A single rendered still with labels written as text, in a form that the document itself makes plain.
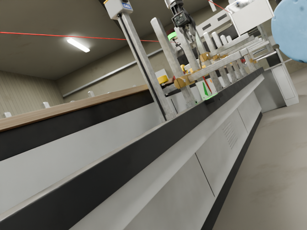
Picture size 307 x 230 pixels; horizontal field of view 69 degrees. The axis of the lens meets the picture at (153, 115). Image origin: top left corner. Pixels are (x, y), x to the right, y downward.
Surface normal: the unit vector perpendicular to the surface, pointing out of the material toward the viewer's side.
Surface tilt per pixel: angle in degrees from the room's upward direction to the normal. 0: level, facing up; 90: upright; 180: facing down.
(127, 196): 90
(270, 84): 90
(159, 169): 90
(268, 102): 90
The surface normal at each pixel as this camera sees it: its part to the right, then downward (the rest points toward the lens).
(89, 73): -0.09, 0.06
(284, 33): -0.87, 0.48
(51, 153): 0.76, -0.33
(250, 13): -0.51, 0.25
